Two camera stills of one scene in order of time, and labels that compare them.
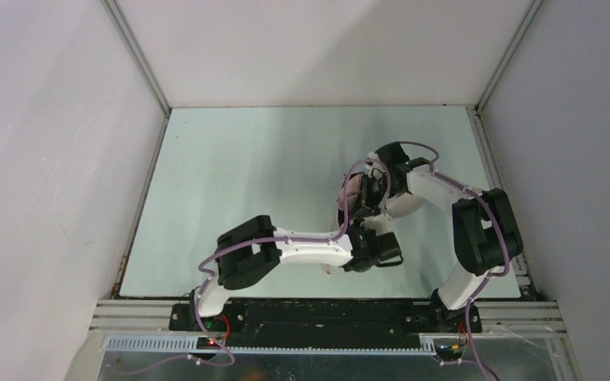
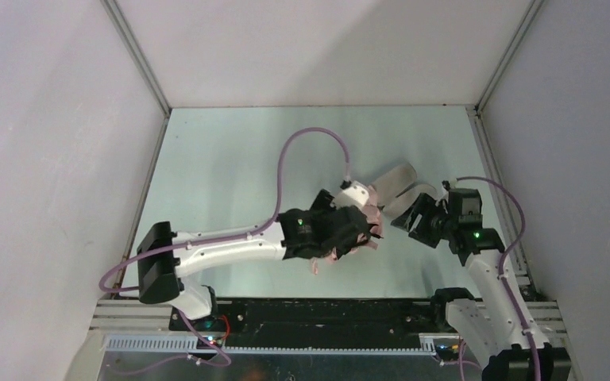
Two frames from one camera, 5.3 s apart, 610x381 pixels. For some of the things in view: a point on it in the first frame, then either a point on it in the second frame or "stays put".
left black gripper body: (386, 248) → (354, 230)
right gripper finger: (370, 185) → (420, 206)
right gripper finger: (372, 200) → (422, 232)
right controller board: (449, 352) stays put
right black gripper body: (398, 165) → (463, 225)
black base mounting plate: (322, 323) stays put
